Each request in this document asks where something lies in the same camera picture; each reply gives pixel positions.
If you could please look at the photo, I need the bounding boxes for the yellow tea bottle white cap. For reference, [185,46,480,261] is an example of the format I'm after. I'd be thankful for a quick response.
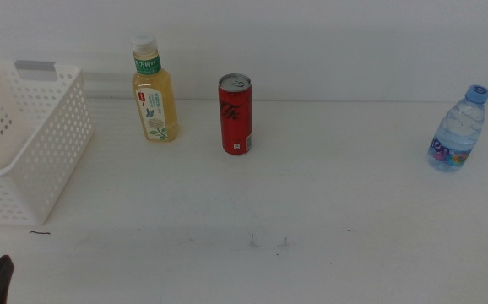
[130,32,181,143]

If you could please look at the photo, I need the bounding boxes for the clear water bottle blue cap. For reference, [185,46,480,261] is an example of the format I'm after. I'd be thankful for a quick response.
[426,84,488,173]

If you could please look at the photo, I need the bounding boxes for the red cola can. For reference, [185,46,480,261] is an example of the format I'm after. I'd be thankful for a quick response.
[218,73,253,156]

